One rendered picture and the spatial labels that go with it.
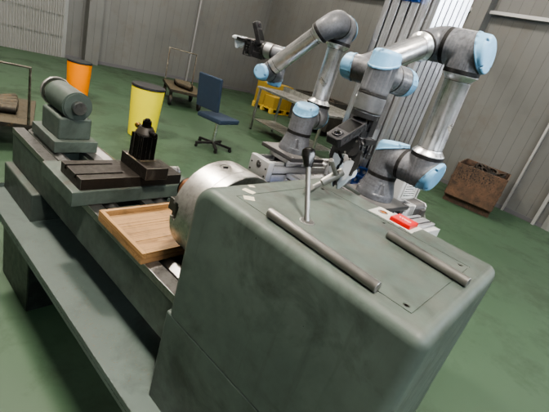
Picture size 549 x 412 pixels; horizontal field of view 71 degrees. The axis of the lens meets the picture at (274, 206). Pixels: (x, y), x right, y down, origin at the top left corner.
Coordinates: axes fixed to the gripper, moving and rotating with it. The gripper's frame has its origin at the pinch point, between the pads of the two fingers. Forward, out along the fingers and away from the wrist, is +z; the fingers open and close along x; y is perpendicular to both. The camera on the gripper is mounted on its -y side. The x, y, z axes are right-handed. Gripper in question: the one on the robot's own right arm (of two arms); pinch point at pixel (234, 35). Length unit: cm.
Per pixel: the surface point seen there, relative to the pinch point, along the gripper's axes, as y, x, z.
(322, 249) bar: 15, -123, -109
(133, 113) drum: 152, 172, 253
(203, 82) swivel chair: 105, 254, 212
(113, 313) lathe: 90, -110, -40
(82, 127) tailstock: 51, -66, 34
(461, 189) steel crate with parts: 201, 519, -159
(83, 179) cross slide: 48, -102, -14
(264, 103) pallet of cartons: 240, 720, 360
